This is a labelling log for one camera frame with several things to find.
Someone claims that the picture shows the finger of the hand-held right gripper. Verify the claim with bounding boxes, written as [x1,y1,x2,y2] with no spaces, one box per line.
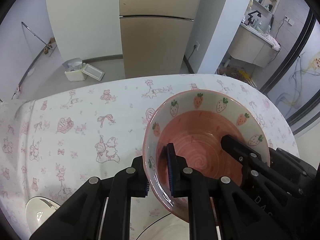
[269,147,319,190]
[220,134,265,180]

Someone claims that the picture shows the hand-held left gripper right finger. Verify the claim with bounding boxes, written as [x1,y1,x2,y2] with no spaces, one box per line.
[160,143,273,240]

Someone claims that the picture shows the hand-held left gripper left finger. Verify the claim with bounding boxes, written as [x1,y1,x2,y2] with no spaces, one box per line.
[29,156,150,240]

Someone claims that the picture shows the pink strawberry bowl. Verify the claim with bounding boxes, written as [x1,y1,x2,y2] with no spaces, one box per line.
[143,89,271,223]

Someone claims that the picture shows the pink printed tablecloth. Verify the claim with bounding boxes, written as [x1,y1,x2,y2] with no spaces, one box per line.
[0,74,300,240]

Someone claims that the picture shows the black framed sliding door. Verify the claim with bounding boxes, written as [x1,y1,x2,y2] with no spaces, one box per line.
[260,7,320,135]

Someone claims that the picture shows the beige vanity cabinet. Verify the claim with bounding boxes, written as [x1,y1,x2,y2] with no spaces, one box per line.
[229,22,274,68]

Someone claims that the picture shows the pink cloth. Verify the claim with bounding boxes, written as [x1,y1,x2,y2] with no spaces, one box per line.
[264,33,282,52]

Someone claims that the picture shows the white foam box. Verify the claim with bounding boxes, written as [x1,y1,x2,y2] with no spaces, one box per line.
[64,66,87,82]

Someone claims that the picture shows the gold refrigerator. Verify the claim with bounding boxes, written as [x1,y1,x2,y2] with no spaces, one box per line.
[119,0,202,79]

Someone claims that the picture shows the black faucet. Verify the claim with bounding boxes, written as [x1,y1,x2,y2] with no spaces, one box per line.
[246,10,262,27]

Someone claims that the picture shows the grey plastic bag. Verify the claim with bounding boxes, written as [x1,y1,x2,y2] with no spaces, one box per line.
[62,58,83,72]

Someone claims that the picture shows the thin rod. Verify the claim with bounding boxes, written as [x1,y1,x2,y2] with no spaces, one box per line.
[11,52,42,100]

